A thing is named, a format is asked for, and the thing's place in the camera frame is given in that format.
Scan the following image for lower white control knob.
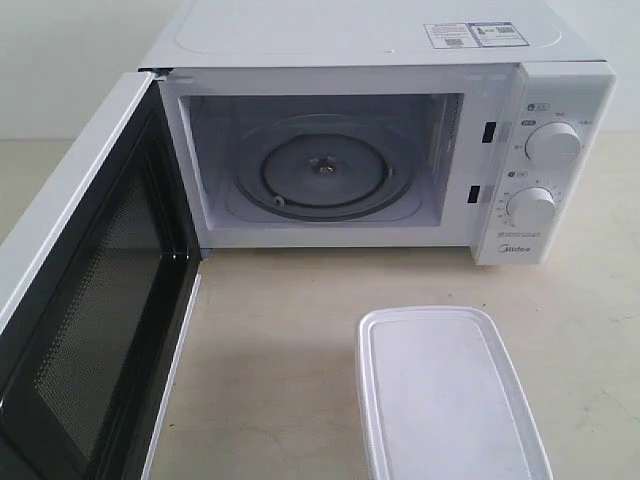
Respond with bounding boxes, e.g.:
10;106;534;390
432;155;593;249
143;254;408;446
506;187;556;231

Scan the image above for white control knob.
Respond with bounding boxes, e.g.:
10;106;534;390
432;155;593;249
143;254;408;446
525;122;582;169
506;187;556;231

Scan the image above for upper white control knob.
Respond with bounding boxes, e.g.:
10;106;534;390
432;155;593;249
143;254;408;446
525;122;582;169

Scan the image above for blue white label sticker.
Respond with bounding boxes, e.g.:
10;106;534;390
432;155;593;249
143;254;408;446
423;21;529;49

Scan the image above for white lidded plastic container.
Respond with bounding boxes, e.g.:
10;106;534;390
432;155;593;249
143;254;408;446
356;306;553;479

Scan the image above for glass turntable plate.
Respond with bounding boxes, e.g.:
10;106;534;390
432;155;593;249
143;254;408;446
232;114;419;222

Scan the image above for white microwave oven body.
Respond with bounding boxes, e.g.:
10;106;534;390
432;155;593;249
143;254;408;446
140;1;616;266

